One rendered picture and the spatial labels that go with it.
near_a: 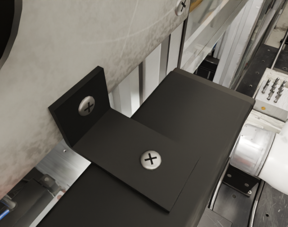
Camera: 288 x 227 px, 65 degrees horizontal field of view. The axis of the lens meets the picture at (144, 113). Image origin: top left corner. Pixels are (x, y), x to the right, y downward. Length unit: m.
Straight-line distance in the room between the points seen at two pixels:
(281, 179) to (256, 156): 0.05
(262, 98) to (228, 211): 0.36
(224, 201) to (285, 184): 0.39
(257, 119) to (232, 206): 0.29
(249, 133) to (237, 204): 0.41
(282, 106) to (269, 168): 0.34
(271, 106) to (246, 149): 0.33
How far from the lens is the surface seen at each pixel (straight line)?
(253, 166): 0.46
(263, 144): 0.45
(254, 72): 1.26
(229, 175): 0.78
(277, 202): 0.89
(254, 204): 0.70
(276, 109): 0.76
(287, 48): 2.85
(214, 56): 0.73
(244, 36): 0.57
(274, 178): 0.46
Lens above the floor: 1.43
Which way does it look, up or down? 51 degrees down
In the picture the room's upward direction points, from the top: straight up
